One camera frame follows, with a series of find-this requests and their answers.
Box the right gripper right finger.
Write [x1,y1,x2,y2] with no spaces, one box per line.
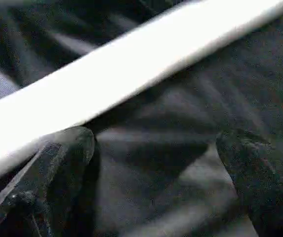
[215,129,283,237]

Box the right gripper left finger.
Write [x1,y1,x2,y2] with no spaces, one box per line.
[0,126,97,237]

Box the white plastic table leg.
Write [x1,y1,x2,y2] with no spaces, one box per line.
[0,0,283,188]

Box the black work surface mat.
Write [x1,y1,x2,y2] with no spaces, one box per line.
[0,0,283,237]

